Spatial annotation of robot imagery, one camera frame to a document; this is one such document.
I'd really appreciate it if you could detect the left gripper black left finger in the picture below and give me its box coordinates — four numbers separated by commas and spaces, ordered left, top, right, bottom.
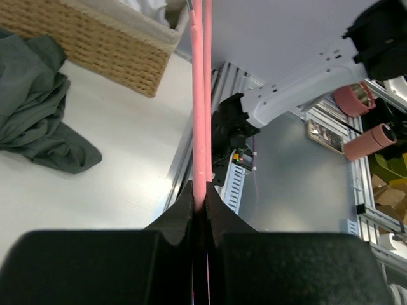
1, 183, 193, 304

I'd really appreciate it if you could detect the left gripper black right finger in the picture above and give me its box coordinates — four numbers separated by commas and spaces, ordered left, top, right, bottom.
206, 184, 392, 304

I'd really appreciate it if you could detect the dark grey t shirt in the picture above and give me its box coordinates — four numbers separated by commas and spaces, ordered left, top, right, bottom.
1, 29, 102, 174

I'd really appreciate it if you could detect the white t shirt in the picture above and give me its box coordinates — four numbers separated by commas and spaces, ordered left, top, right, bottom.
121, 0, 177, 28

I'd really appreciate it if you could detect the pink hanger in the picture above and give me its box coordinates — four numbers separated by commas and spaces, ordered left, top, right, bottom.
186, 0, 212, 212

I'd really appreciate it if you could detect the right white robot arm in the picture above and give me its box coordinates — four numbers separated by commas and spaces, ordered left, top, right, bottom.
212, 1, 406, 156

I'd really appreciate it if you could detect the framed picture card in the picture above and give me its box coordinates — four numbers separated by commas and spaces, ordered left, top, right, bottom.
306, 119, 344, 155

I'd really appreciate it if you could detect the cardboard box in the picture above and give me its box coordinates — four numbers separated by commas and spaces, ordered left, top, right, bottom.
371, 174, 406, 225

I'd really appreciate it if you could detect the pink cylinder bottle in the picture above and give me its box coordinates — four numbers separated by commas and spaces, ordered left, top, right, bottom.
344, 123, 397, 161

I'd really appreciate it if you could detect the pink tape roll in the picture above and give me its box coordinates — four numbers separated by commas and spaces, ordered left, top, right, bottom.
333, 81, 376, 118

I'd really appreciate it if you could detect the wicker laundry basket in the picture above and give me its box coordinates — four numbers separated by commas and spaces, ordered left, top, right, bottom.
1, 1, 189, 98

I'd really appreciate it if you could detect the white slotted cable duct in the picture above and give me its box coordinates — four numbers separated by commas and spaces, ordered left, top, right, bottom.
221, 148, 252, 214

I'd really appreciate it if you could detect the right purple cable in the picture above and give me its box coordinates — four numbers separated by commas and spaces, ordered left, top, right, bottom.
251, 133, 261, 220

